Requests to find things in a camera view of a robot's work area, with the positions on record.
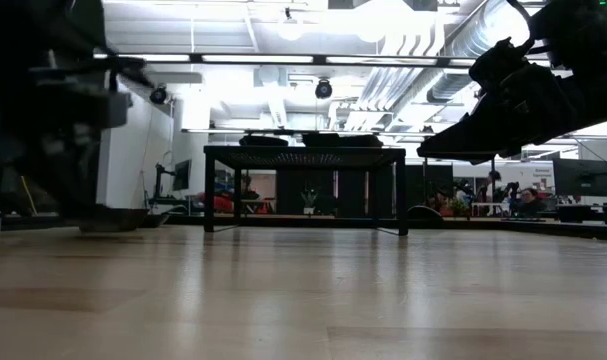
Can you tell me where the black metal gantry frame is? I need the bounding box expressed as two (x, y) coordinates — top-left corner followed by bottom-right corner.
(181, 127), (559, 201)

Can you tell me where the black computer monitor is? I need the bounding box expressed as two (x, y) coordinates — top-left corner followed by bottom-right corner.
(552, 157), (607, 198)

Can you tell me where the square black tray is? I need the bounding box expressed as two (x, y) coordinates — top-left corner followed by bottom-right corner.
(301, 131), (345, 148)

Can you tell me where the white wall sign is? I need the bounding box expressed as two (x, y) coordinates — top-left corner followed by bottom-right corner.
(530, 167), (554, 189)

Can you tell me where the black chair back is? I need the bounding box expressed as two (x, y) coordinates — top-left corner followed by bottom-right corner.
(406, 204), (447, 225)

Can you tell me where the black room divider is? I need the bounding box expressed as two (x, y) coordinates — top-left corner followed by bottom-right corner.
(275, 167), (454, 219)

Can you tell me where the black monitor on stand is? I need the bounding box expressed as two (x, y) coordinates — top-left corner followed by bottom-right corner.
(152, 158), (193, 201)

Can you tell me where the black ceiling spotlight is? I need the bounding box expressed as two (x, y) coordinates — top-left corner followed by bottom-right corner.
(314, 78), (334, 100)
(148, 84), (169, 106)

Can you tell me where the round white ceiling lamp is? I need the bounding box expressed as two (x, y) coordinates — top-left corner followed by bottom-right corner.
(276, 7), (305, 42)

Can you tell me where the black perforated metal shelf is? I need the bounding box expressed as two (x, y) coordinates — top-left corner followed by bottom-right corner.
(203, 145), (409, 237)

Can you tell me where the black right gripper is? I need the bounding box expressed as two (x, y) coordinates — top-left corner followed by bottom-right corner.
(416, 62), (582, 166)

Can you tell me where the yellow cable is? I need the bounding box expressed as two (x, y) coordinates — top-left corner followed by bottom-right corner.
(20, 174), (39, 216)

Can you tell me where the black table edge frame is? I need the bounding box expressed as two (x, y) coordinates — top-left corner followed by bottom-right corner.
(0, 213), (607, 242)

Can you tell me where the small black plastic bowl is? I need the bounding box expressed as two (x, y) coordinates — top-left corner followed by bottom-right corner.
(141, 213), (173, 229)

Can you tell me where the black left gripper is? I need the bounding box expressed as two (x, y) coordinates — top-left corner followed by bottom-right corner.
(0, 64), (134, 221)

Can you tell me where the potted green plant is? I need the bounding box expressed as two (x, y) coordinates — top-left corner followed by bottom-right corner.
(300, 188), (320, 215)
(447, 197), (470, 217)

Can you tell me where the silver ventilation duct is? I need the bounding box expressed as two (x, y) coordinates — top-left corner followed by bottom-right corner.
(425, 0), (532, 104)

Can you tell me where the overhead LED light bar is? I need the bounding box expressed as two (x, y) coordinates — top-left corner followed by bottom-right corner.
(92, 52), (484, 69)

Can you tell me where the rounded square black bowl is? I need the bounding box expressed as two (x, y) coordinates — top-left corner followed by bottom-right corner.
(238, 134), (290, 148)

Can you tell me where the large wavy square black bowl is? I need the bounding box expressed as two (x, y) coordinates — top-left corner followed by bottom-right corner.
(340, 133), (385, 149)

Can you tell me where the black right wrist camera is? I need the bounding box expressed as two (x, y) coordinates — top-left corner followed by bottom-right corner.
(468, 35), (537, 96)

